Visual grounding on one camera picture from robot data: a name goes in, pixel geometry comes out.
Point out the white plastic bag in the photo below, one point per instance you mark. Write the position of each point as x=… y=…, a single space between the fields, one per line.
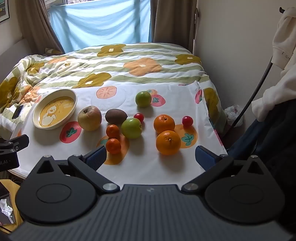
x=232 y=112

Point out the brown curtain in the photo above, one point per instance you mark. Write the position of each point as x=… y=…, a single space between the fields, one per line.
x=37 y=23
x=173 y=23

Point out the framed wall picture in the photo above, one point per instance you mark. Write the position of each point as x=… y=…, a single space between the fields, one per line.
x=4 y=10

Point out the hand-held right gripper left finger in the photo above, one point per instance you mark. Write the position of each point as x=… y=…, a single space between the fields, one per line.
x=97 y=158

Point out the small red tomato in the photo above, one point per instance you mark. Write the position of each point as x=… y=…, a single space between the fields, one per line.
x=187 y=121
x=139 y=117

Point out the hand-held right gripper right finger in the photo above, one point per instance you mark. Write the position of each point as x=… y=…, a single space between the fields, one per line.
x=204 y=157

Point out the yellow lion print plate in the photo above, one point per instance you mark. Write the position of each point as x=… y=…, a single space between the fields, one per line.
x=55 y=109

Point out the light blue window cloth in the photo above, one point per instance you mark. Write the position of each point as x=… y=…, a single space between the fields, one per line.
x=99 y=25

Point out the floral striped quilt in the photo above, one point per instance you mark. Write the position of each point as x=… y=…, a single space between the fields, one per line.
x=138 y=76

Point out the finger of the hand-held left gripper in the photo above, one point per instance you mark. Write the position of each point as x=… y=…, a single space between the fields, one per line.
x=16 y=143

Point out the brownish yellow apple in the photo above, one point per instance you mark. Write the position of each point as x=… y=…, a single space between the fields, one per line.
x=89 y=118

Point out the grey headboard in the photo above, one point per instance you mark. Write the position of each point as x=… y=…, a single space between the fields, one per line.
x=13 y=53

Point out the tissue box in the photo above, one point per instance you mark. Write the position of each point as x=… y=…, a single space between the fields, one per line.
x=7 y=208

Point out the white hoodie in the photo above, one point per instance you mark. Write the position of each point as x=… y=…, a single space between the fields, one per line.
x=285 y=46

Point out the green apple with stem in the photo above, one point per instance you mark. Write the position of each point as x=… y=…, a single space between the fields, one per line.
x=131 y=128

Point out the floral pillow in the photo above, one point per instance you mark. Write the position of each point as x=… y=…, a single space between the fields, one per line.
x=52 y=51

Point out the brown kiwi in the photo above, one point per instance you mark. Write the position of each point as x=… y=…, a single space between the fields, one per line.
x=116 y=116

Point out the large orange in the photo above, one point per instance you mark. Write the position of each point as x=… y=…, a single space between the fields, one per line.
x=164 y=122
x=168 y=143

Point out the black smartphone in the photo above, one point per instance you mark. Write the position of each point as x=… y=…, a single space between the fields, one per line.
x=17 y=111

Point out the dark clothing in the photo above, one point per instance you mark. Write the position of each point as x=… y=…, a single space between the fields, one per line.
x=272 y=139

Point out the round green apple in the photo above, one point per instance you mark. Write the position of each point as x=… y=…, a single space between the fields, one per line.
x=143 y=99

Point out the black curved tube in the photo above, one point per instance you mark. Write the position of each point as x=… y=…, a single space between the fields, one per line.
x=260 y=85

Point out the small tangerine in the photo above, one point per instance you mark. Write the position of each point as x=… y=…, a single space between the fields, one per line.
x=113 y=146
x=112 y=131

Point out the white fruit print cloth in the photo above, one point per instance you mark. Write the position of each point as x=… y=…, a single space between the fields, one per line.
x=148 y=165

